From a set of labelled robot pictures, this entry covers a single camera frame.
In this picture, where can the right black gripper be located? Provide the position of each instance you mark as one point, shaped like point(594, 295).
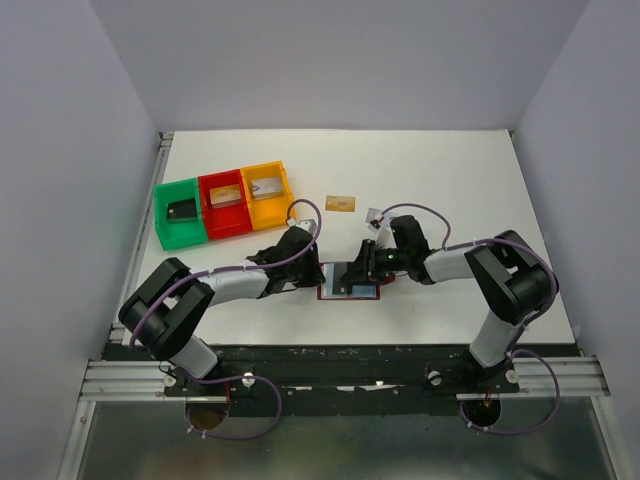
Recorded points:
point(365, 266)

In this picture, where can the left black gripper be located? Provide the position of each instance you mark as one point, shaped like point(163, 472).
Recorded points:
point(316, 276)

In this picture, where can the red leather card holder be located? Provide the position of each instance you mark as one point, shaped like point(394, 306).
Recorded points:
point(366, 291)

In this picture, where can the silver VIP card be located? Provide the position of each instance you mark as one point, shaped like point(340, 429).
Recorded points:
point(372, 216)

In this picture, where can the gold VIP card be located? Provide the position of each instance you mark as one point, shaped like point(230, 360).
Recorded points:
point(340, 203)

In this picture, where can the dark grey card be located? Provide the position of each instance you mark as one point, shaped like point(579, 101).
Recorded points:
point(335, 287)

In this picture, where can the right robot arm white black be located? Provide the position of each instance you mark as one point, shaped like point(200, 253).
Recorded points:
point(517, 284)

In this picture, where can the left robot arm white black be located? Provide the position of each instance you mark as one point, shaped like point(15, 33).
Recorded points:
point(163, 313)

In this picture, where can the silver card in yellow bin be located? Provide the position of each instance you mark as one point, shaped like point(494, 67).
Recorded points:
point(265, 188)

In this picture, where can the gold card in red bin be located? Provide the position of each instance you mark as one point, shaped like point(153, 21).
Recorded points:
point(221, 197)

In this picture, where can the black card in green bin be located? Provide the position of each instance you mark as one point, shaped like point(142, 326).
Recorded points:
point(182, 211)

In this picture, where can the yellow plastic bin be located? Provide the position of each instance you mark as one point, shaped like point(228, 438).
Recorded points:
point(269, 212)

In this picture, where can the red plastic bin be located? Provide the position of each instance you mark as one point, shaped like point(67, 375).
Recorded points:
point(225, 222)

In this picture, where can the green plastic bin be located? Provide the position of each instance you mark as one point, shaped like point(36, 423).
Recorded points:
point(175, 236)

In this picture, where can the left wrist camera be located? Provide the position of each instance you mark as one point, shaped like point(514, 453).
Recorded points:
point(308, 225)

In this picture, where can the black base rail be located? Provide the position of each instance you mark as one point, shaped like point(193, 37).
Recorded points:
point(342, 380)

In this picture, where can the aluminium frame rail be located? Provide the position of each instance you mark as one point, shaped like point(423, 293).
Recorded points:
point(135, 377)

